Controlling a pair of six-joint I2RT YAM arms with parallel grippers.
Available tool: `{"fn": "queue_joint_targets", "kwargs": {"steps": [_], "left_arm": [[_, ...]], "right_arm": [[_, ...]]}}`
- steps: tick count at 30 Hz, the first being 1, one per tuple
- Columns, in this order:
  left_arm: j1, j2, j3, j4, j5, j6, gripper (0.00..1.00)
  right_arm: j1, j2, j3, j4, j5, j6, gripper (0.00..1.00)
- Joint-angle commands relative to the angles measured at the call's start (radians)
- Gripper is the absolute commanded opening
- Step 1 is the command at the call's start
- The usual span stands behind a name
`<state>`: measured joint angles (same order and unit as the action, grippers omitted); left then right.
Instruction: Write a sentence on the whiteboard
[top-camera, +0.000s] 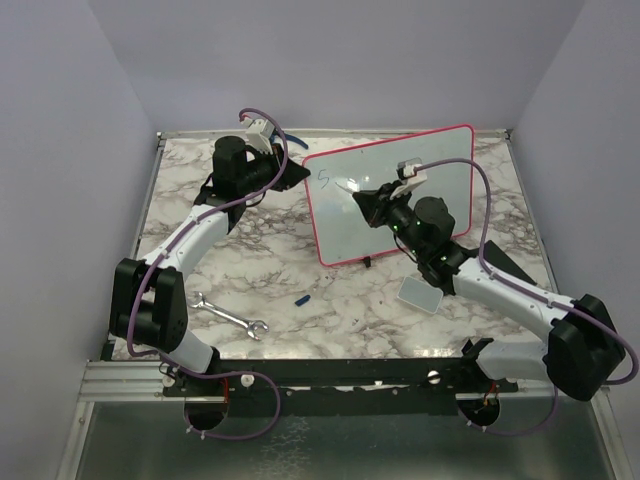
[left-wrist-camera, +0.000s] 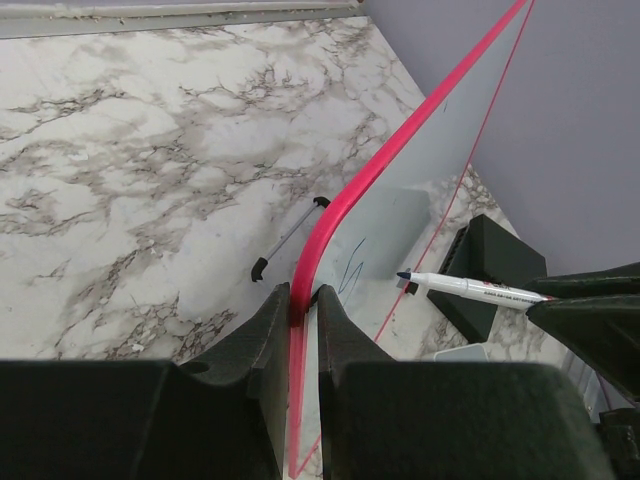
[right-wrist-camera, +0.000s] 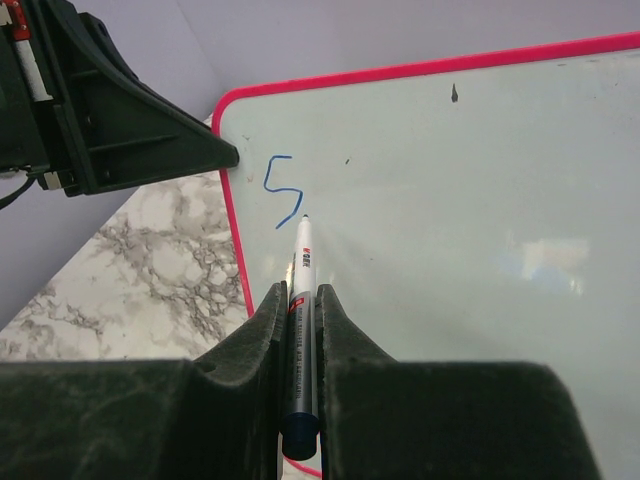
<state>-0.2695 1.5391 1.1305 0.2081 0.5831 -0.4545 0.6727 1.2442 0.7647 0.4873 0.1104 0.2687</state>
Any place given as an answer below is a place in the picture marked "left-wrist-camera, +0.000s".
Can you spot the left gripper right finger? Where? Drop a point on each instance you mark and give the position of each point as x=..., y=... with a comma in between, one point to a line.
x=340, y=342

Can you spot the red-framed whiteboard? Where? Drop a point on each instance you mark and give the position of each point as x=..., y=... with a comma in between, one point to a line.
x=385, y=219

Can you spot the blue whiteboard marker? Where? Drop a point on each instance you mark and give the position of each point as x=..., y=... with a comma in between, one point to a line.
x=476, y=290

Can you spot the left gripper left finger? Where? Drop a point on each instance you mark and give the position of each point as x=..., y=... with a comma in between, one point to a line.
x=239, y=426

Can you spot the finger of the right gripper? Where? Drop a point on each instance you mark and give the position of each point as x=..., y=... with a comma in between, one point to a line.
x=623, y=280
x=601, y=331

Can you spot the aluminium table frame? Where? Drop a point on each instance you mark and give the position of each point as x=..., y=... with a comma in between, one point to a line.
x=25, y=19

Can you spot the white whiteboard eraser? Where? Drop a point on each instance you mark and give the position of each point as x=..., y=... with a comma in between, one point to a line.
x=467, y=353

